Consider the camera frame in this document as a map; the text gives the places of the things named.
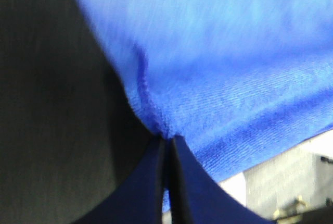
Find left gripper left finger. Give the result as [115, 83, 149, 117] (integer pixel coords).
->
[75, 136, 165, 224]

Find blue microfiber towel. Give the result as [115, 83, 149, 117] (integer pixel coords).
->
[76, 0, 332, 182]

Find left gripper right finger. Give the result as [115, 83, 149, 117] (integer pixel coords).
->
[169, 135, 273, 224]

